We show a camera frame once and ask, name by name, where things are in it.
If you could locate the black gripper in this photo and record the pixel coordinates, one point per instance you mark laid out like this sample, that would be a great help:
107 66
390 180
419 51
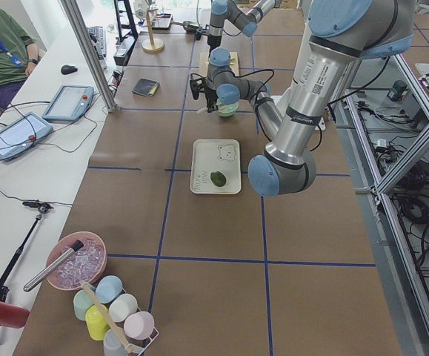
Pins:
212 40
210 96

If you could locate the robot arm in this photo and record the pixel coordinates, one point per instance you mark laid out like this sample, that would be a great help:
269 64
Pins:
336 33
227 10

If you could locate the light green bowl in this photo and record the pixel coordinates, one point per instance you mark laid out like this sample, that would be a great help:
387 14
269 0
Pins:
224 110

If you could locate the pink bowl with ice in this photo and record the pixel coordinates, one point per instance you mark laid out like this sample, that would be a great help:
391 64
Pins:
85 265

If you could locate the wooden cutting board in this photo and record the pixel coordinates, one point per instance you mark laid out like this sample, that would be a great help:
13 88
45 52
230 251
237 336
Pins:
203 66

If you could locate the steel scoop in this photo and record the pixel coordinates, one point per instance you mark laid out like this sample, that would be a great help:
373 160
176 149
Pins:
188 26

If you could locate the dark tray with glasses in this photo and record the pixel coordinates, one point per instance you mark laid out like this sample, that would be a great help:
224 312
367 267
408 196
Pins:
162 21

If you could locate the white bear tray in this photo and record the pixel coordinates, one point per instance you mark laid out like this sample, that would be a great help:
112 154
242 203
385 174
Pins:
215 167

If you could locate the yellow sponge cloth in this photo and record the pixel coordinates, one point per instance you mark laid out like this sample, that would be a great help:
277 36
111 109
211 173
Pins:
153 90

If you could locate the wooden mug tree stand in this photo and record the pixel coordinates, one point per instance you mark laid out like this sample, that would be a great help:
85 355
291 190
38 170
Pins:
152 44

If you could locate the grey folded cloth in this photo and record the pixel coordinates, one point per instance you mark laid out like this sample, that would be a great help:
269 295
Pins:
143 87

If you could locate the blue teach pendant far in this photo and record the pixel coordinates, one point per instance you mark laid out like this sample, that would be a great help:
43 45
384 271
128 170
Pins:
69 104

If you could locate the blue teach pendant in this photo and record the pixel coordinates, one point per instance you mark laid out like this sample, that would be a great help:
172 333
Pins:
69 104
22 135

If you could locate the black computer mouse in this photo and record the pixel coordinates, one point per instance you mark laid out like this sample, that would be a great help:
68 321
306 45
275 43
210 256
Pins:
68 69

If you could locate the blue teach pendant near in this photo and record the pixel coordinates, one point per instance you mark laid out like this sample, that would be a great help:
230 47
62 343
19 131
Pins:
22 135

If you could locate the person in green shirt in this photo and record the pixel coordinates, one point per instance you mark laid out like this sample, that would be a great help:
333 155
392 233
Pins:
19 56

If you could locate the blue cup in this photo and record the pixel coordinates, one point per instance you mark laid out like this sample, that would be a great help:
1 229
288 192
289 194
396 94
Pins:
109 288

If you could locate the white cup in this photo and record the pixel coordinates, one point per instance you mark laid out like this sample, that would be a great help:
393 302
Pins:
122 307

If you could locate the pink cup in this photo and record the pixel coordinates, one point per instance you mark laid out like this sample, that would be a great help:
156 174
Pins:
139 325

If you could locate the green cup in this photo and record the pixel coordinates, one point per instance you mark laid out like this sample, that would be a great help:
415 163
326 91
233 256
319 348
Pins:
81 303

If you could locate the yellow cup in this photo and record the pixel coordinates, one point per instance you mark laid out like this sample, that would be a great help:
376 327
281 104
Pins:
96 325

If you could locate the grey cup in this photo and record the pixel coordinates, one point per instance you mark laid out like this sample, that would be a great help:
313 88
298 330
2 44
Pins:
112 346

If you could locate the black selfie stick tripod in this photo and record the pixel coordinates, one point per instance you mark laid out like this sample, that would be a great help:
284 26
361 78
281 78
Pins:
42 208

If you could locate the aluminium frame post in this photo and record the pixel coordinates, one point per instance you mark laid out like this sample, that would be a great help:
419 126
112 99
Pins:
75 18

